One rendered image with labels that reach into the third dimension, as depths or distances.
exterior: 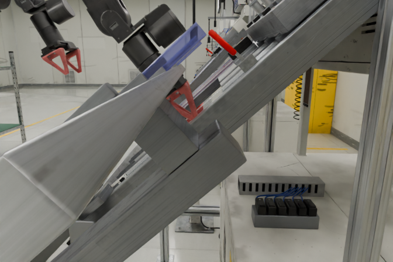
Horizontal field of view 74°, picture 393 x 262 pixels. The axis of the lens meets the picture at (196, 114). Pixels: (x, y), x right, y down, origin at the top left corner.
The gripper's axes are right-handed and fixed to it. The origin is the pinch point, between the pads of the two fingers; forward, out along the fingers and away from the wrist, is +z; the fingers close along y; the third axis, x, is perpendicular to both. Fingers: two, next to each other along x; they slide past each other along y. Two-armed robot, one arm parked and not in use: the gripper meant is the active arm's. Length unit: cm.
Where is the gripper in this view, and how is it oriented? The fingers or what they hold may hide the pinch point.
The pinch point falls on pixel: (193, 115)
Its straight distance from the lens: 55.6
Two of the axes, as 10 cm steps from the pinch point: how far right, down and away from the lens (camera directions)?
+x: -7.8, 6.0, 1.7
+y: 0.4, -2.1, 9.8
